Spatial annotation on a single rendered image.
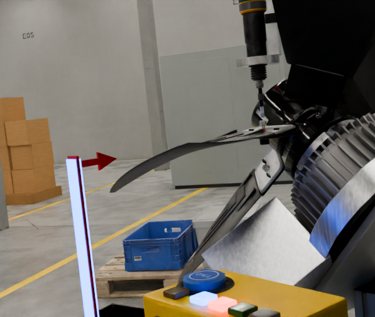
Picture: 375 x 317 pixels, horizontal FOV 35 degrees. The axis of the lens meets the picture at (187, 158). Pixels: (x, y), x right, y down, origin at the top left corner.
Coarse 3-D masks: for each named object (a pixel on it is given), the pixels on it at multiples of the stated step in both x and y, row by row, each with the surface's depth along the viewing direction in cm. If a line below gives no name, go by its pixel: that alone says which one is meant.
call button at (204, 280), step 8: (192, 272) 57; (200, 272) 57; (208, 272) 56; (216, 272) 56; (184, 280) 55; (192, 280) 54; (200, 280) 54; (208, 280) 54; (216, 280) 54; (224, 280) 55; (192, 288) 54; (200, 288) 54; (208, 288) 54; (216, 288) 54
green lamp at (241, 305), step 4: (236, 304) 48; (240, 304) 48; (244, 304) 48; (248, 304) 48; (252, 304) 48; (228, 308) 48; (232, 308) 47; (236, 308) 47; (240, 308) 47; (244, 308) 47; (248, 308) 47; (252, 308) 47; (256, 308) 47; (228, 312) 48; (232, 312) 47; (236, 312) 47; (240, 312) 46; (244, 312) 46; (248, 312) 47; (252, 312) 47; (236, 316) 47; (240, 316) 46; (244, 316) 46
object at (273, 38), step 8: (272, 8) 92; (264, 16) 92; (272, 16) 92; (272, 24) 93; (272, 32) 93; (272, 40) 93; (280, 40) 95; (272, 48) 93; (280, 48) 94; (256, 56) 92; (264, 56) 92; (272, 56) 93; (240, 64) 94; (248, 64) 93; (256, 64) 94
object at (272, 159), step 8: (272, 152) 108; (272, 160) 106; (280, 160) 103; (256, 168) 110; (272, 168) 104; (280, 168) 101; (256, 176) 108; (264, 176) 105; (272, 176) 102; (264, 184) 103
